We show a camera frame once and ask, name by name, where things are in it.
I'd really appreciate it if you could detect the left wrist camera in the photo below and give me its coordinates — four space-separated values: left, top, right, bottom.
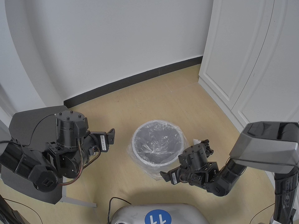
74 118 89 138

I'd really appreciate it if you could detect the white wardrobe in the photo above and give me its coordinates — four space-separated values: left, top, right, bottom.
198 0 299 219

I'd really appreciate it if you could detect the grey white chair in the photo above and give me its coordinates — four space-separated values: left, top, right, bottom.
1 105 97 208

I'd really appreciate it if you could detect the clear plastic bag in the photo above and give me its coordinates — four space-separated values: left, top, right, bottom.
127 120 187 181

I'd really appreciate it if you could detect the crumpled black plastic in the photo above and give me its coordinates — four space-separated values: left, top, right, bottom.
201 139 214 158

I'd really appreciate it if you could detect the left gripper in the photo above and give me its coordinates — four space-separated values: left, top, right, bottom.
85 128 115 153

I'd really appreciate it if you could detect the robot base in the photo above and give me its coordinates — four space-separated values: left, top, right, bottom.
110 203 209 224

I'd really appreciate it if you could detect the black cable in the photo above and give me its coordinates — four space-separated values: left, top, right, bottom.
107 197 133 222

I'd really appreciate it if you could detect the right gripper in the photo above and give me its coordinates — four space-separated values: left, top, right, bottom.
160 168 195 185

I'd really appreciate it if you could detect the light grey trash bin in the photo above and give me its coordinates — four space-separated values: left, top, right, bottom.
132 120 185 170

